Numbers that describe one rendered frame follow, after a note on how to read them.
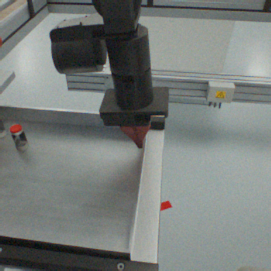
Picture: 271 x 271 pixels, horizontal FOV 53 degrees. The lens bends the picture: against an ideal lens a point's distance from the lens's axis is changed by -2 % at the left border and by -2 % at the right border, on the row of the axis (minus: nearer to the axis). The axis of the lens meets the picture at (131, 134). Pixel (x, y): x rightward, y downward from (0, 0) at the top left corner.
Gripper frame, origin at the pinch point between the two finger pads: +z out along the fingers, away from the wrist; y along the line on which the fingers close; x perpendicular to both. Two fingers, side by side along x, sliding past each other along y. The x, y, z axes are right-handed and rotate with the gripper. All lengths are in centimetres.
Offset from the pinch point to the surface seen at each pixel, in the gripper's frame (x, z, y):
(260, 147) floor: -99, 98, -59
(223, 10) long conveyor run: -83, 5, -25
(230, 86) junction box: -81, 39, -31
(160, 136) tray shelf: -4.3, 2.5, -3.2
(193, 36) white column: -144, 40, -17
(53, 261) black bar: 21.8, -0.9, 8.2
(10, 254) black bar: 21.7, -1.5, 13.7
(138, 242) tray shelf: 17.1, 2.3, -1.3
